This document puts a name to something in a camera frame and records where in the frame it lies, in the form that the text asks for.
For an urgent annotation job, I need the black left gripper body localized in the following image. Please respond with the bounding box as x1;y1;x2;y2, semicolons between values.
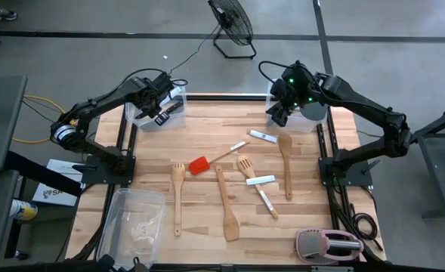
132;76;171;115

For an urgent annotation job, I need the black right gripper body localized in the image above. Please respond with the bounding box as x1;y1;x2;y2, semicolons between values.
278;61;320;111

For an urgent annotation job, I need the black-handled kitchen knife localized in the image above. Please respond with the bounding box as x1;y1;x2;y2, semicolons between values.
164;100;184;115

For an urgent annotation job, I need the red silicone spatula wooden handle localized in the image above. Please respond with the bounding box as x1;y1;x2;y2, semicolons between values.
188;140;251;177

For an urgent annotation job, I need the slotted wooden spoon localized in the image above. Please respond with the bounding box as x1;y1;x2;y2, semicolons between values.
236;154;280;221

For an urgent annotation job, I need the clear plastic storage bin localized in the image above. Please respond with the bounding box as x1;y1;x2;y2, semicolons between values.
265;78;327;134
125;78;188;131

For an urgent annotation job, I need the plain wooden spoon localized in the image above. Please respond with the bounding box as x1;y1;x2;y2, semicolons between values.
277;131;295;201

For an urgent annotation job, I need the wooden spork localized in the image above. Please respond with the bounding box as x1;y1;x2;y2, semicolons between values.
170;162;187;238

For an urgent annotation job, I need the black floor fan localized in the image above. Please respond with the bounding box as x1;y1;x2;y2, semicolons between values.
207;0;258;60

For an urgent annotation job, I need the large clear plastic bin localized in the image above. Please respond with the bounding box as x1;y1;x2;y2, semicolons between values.
95;187;167;271

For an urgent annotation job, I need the black diagonal brace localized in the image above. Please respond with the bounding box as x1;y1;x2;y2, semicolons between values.
3;150;84;198

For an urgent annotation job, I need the white printed paper box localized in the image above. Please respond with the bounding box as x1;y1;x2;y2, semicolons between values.
31;158;86;208

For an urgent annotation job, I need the pink box grater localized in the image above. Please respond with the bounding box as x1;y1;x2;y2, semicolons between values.
295;227;366;266

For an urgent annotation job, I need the dark grey side desk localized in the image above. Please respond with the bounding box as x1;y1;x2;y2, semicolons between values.
0;74;29;268

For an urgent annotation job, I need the yellow white spray can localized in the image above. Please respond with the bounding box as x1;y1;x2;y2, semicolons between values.
9;198;39;222

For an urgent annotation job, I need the black metal stand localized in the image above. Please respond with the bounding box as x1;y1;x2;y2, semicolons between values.
409;102;445;221

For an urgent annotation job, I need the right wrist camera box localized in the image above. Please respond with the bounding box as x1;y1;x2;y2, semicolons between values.
270;78;289;102

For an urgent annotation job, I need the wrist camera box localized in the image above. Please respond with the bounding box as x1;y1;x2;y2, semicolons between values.
270;78;289;102
153;71;175;91

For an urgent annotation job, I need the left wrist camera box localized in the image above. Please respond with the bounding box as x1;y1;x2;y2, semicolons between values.
153;71;175;91

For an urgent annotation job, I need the black fan power cable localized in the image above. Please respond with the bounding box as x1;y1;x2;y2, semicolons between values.
167;23;222;75

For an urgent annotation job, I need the yellow extension cable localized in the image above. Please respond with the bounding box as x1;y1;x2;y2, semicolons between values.
0;69;80;146

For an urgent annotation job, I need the black coiled cable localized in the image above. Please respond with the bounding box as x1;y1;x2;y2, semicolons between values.
348;203;385;253

